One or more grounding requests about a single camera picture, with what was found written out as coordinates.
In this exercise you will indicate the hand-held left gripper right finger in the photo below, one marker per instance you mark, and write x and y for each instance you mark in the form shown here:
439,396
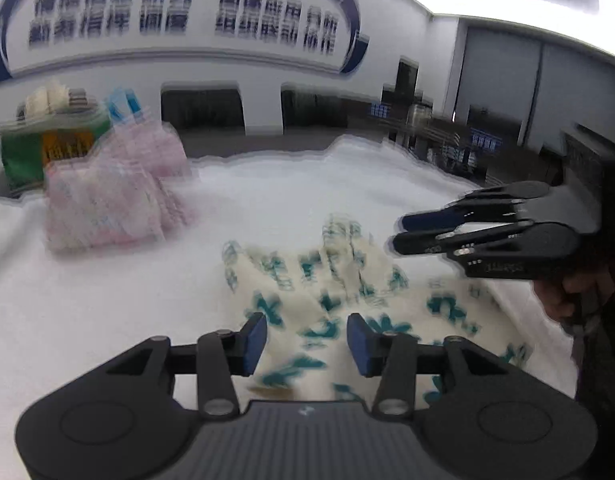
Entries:
360,342

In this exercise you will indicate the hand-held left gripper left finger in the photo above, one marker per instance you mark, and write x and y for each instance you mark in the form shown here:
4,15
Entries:
255,345

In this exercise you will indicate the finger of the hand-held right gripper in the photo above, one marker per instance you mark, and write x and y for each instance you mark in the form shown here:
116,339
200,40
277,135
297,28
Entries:
427,244
437,217

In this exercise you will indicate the cream floral garment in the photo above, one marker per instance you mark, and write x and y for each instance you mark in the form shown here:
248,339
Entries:
337,270

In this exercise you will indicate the person's right hand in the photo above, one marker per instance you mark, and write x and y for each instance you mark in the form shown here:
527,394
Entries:
560,300

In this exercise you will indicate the dark blurry equipment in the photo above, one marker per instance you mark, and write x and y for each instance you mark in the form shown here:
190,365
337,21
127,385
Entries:
437,135

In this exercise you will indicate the grey window blinds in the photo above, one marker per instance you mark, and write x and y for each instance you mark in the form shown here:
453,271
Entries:
537,85

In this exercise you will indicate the pink patterned garment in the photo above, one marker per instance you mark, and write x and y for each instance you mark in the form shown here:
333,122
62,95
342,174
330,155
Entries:
107,200

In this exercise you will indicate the green storage basket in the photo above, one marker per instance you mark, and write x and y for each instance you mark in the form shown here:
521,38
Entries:
22,160

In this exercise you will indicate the blue wall lettering sign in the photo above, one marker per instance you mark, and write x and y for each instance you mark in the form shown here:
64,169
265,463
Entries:
177,15

